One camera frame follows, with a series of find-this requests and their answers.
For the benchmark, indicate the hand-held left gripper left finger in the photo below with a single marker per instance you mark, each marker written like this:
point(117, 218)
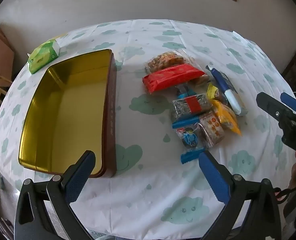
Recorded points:
point(79, 177)

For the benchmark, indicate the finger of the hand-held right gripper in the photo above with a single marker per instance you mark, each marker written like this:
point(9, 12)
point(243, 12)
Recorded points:
point(268, 102)
point(292, 103)

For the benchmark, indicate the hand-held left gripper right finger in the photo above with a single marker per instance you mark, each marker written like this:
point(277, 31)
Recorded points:
point(214, 180)

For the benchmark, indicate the orange yellow snack packet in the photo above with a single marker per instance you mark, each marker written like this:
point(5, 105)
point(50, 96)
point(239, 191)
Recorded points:
point(226, 118)

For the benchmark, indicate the dark blue snack packet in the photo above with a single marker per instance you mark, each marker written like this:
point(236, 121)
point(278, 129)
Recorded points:
point(224, 87)

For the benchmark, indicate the blue round cookie packet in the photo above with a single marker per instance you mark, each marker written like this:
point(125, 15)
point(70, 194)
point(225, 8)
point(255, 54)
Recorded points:
point(188, 137)

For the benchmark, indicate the clear packet with orange print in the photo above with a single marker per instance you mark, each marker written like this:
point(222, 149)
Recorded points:
point(211, 128)

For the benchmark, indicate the small yellow candy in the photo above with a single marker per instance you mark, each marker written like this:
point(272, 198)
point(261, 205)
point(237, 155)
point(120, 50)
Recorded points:
point(211, 91)

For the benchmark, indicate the brown tin box gold inside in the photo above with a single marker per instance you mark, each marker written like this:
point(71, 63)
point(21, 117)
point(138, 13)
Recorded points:
point(63, 105)

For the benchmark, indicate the sesame bar with red band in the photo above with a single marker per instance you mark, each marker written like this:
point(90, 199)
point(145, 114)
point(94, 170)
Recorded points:
point(183, 108)

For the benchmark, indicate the small light blue snack packet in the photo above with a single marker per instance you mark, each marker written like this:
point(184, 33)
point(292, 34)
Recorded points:
point(184, 93)

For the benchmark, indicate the red snack packet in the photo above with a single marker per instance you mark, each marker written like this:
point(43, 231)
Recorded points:
point(173, 78)

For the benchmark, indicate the clear nut brittle packet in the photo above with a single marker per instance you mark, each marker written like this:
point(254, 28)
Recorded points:
point(163, 60)

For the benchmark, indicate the green tissue pack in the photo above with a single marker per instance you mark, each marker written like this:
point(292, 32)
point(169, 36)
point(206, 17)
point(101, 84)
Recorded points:
point(41, 57)

